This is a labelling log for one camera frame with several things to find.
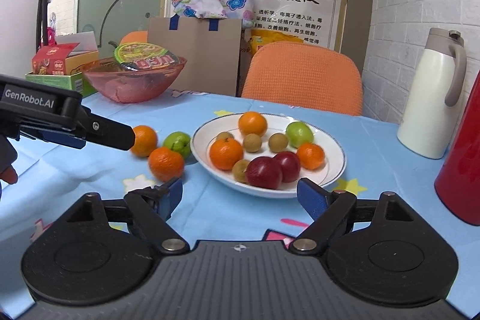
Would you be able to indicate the white porcelain plate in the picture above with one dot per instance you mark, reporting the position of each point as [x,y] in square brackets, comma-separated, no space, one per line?
[204,137]

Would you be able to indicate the orange chair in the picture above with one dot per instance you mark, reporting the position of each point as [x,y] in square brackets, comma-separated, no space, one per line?
[312,77]
[136,36]

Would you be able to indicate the pink plastic bowl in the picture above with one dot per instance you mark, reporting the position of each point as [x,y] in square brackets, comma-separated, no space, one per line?
[124,86]

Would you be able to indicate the tangerine with stem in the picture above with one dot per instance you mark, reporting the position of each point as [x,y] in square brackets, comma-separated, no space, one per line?
[225,153]

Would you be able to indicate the brown cardboard box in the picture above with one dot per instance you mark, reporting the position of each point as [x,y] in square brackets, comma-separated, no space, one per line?
[211,48]

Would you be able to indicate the bright red plum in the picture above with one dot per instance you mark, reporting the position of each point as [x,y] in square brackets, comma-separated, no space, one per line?
[264,172]

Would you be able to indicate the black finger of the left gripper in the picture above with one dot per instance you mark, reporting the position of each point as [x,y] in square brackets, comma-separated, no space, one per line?
[103,131]

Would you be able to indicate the large green apple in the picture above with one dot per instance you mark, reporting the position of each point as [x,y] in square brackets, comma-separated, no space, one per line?
[299,133]

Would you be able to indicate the black floor stand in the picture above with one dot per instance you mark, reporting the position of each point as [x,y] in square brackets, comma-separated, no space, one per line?
[42,24]

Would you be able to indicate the red snack box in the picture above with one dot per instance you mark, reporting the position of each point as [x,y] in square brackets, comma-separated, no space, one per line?
[52,60]

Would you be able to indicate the back round orange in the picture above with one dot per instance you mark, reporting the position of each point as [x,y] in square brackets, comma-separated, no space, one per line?
[146,141]

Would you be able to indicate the white thermos jug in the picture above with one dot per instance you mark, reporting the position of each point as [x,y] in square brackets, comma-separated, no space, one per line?
[435,97]

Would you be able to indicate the small green apple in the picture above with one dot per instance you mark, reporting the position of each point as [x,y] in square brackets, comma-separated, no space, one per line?
[178,142]

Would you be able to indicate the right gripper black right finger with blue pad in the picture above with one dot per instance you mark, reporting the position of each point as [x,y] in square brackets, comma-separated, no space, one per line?
[333,213]

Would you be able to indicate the yellow snack bag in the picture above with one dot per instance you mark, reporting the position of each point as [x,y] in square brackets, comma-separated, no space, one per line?
[262,37]

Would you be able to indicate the green cardboard box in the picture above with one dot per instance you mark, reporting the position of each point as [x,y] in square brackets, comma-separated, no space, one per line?
[76,82]

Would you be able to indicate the bumpy middle tangerine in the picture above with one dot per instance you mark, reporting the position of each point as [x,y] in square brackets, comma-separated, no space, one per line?
[166,164]

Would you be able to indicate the person's left hand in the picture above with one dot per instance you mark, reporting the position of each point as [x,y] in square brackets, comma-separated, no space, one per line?
[7,156]

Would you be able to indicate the dark red plum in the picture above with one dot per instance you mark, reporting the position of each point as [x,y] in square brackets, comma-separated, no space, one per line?
[290,166]

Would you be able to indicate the instant noodle cup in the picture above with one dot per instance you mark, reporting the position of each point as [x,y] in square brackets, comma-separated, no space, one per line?
[142,56]

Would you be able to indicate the small brown longan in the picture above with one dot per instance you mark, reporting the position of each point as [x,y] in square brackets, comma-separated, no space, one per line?
[239,171]

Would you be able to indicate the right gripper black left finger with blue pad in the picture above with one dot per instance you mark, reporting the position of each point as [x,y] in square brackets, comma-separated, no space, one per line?
[146,212]

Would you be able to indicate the red thermos bottle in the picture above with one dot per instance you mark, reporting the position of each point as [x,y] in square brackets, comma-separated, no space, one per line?
[458,182]

